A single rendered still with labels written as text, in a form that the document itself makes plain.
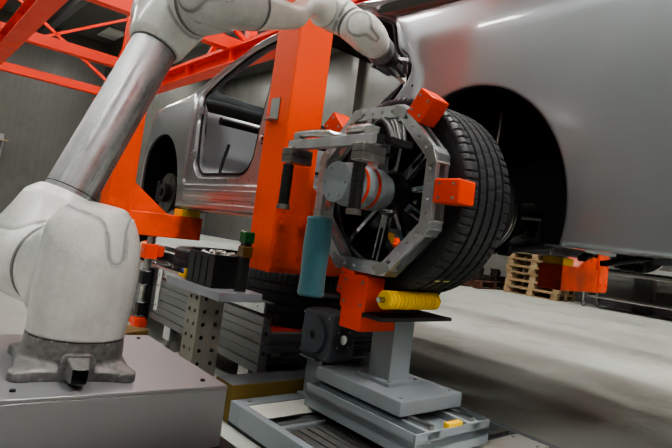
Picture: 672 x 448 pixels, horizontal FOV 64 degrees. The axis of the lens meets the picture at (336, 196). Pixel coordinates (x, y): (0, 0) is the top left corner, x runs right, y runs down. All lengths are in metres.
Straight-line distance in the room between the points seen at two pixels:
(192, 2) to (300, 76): 0.98
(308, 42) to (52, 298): 1.47
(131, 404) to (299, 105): 1.39
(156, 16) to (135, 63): 0.11
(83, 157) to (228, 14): 0.41
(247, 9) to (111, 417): 0.81
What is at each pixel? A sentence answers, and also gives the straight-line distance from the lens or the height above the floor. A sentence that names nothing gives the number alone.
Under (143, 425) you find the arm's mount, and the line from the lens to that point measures 0.96.
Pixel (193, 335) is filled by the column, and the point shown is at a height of 0.26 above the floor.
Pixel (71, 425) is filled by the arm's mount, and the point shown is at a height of 0.37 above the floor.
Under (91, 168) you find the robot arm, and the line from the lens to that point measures 1.15.
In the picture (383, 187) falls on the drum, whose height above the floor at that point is 0.85.
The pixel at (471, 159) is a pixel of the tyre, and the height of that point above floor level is 0.96.
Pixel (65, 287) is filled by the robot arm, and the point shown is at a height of 0.55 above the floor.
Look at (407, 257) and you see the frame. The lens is 1.65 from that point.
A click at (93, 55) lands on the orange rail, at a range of 10.76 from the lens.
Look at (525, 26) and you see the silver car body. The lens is 2.09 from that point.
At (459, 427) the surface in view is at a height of 0.16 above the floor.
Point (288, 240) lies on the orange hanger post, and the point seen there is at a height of 0.64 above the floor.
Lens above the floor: 0.69
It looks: 4 degrees up
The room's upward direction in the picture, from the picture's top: 7 degrees clockwise
